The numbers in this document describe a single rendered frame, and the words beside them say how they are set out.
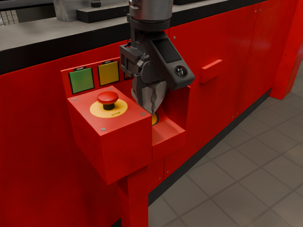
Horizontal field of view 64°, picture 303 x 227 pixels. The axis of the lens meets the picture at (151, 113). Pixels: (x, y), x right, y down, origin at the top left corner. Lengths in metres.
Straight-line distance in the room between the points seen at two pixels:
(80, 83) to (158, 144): 0.20
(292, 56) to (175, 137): 1.78
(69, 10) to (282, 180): 1.32
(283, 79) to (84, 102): 1.96
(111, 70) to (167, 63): 0.17
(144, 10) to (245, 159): 1.30
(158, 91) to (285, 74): 1.83
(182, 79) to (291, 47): 1.83
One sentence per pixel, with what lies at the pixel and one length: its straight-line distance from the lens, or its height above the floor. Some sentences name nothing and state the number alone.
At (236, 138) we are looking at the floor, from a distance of 1.75.
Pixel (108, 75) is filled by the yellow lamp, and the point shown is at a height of 0.81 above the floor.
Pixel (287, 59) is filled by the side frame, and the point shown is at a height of 0.35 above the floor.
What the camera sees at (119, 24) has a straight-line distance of 0.70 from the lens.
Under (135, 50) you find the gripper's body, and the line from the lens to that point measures 0.49.
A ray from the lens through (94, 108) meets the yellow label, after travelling 0.48.
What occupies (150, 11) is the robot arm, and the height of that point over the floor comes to 0.95.
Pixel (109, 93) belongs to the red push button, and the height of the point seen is 0.81.
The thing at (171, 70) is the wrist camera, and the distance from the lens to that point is 0.42.
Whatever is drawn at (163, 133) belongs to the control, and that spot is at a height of 0.71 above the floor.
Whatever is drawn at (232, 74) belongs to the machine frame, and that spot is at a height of 0.48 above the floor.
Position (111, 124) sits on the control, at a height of 0.78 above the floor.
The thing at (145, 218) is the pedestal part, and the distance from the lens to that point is 0.76.
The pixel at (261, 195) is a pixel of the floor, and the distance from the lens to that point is 1.43.
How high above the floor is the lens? 1.02
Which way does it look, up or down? 33 degrees down
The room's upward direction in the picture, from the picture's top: straight up
